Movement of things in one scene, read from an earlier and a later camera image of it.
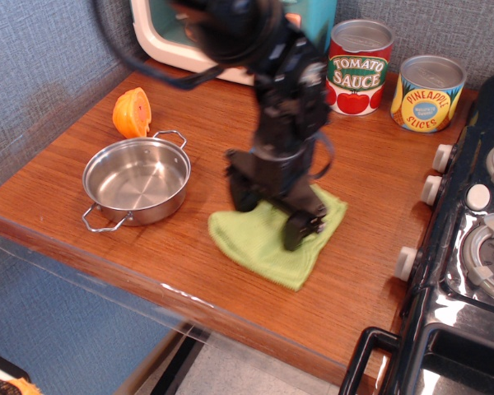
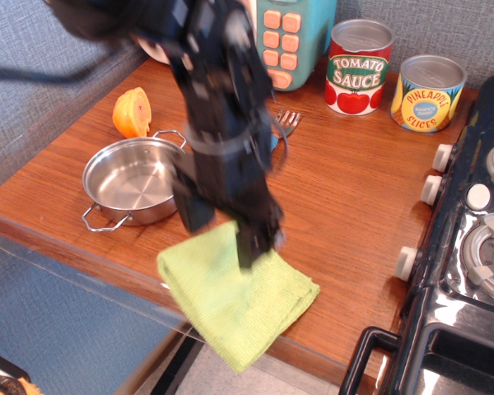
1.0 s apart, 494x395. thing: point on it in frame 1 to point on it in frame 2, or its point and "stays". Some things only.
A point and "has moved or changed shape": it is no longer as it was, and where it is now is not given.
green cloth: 256,238 has moved or changed shape
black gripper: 284,178 to 231,181
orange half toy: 132,113 stays
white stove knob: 405,261 stays
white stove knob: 431,189 stays
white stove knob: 441,157 stays
